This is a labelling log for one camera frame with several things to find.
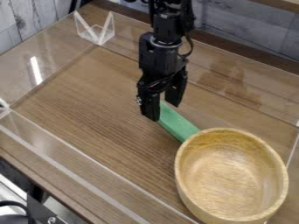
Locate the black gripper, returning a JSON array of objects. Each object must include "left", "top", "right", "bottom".
[{"left": 135, "top": 32, "right": 189, "bottom": 122}]

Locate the green rectangular block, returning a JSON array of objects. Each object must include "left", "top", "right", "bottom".
[{"left": 158, "top": 101, "right": 201, "bottom": 143}]

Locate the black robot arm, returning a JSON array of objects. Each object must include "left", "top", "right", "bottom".
[{"left": 137, "top": 0, "right": 196, "bottom": 122}]

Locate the wooden bowl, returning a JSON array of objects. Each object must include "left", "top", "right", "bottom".
[{"left": 174, "top": 128, "right": 289, "bottom": 224}]

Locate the clear acrylic corner bracket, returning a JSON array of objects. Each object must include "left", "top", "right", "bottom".
[{"left": 74, "top": 11, "right": 115, "bottom": 46}]

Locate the clear acrylic tray wall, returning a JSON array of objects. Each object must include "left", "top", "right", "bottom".
[{"left": 0, "top": 4, "right": 299, "bottom": 224}]

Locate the black metal bracket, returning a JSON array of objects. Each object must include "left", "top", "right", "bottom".
[{"left": 27, "top": 195, "right": 61, "bottom": 224}]

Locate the black cable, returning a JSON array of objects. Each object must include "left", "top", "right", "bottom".
[{"left": 0, "top": 200, "right": 39, "bottom": 224}]

